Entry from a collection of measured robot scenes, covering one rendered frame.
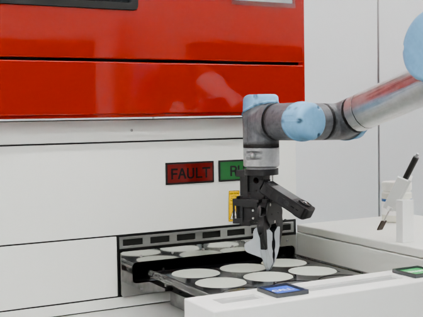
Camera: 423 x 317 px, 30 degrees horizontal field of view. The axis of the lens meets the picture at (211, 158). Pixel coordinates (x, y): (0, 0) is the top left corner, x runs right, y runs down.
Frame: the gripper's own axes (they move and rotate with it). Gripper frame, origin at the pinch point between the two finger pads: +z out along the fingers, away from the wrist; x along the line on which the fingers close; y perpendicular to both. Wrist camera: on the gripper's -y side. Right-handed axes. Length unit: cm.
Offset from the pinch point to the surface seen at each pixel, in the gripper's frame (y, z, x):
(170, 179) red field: 22.0, -17.5, 4.3
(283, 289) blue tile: -22.4, -5.1, 41.1
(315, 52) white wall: 74, -60, -196
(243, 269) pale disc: 5.6, 1.2, 1.8
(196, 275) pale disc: 11.7, 1.3, 10.9
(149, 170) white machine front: 24.8, -19.6, 8.2
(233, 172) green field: 13.9, -18.3, -9.0
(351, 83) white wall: 63, -46, -214
